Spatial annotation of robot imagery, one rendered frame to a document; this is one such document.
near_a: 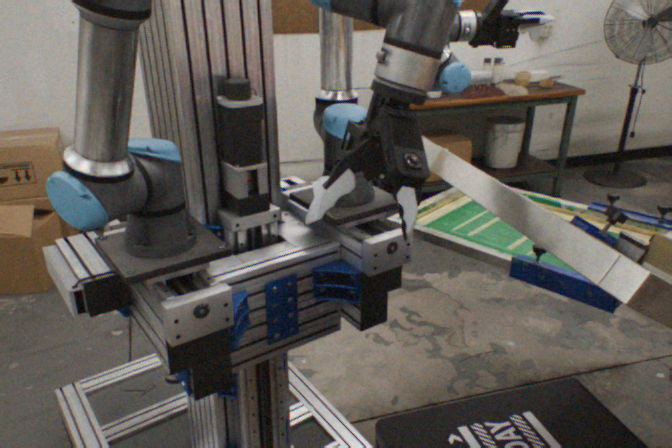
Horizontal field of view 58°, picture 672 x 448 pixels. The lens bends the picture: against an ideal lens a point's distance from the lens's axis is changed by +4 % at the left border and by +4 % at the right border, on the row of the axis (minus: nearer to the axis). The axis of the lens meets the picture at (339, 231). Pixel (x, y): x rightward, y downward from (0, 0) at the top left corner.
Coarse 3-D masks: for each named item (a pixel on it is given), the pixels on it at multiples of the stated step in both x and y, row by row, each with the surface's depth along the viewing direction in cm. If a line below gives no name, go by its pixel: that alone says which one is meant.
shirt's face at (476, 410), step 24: (552, 384) 135; (576, 384) 135; (432, 408) 127; (456, 408) 127; (480, 408) 128; (504, 408) 128; (528, 408) 128; (552, 408) 128; (576, 408) 128; (600, 408) 128; (384, 432) 121; (408, 432) 121; (432, 432) 121; (552, 432) 122; (576, 432) 122; (600, 432) 122; (624, 432) 122
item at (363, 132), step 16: (384, 96) 75; (400, 96) 71; (416, 96) 72; (368, 112) 78; (352, 128) 78; (368, 128) 78; (352, 144) 78; (368, 144) 73; (368, 160) 74; (384, 160) 75; (368, 176) 75; (384, 176) 76
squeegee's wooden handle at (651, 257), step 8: (656, 240) 123; (664, 240) 122; (648, 248) 124; (656, 248) 123; (664, 248) 121; (648, 256) 123; (656, 256) 122; (664, 256) 121; (640, 264) 124; (656, 264) 121; (664, 264) 120; (664, 272) 119
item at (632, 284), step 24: (432, 144) 95; (432, 168) 92; (456, 168) 87; (480, 192) 80; (504, 192) 76; (504, 216) 75; (528, 216) 71; (552, 216) 68; (552, 240) 67; (576, 240) 64; (600, 240) 128; (576, 264) 63; (600, 264) 61; (624, 264) 59; (624, 288) 58; (648, 288) 57; (648, 312) 58
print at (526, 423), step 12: (492, 420) 124; (504, 420) 124; (516, 420) 125; (528, 420) 125; (540, 420) 125; (444, 432) 121; (456, 432) 121; (468, 432) 121; (480, 432) 121; (492, 432) 121; (504, 432) 121; (516, 432) 121; (528, 432) 122; (540, 432) 122; (456, 444) 118; (468, 444) 118; (480, 444) 118; (492, 444) 118; (504, 444) 119; (516, 444) 119; (528, 444) 119; (540, 444) 119; (552, 444) 119
